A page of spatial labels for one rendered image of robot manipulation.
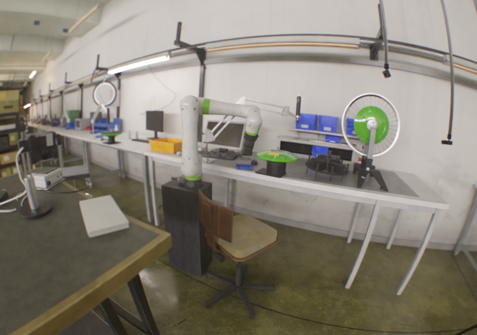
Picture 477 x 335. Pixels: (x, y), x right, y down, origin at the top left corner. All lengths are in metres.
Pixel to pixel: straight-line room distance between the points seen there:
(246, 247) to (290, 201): 1.48
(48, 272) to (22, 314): 0.15
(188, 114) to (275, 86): 1.43
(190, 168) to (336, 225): 1.92
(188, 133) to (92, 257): 0.93
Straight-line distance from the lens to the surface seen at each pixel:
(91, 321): 1.41
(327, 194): 1.56
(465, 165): 2.96
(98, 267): 0.61
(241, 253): 1.23
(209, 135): 1.77
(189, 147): 1.32
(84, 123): 5.53
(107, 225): 0.74
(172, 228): 1.74
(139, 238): 0.69
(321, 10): 2.71
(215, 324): 1.61
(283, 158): 1.43
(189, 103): 1.29
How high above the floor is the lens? 1.36
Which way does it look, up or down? 12 degrees down
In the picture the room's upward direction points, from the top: 3 degrees clockwise
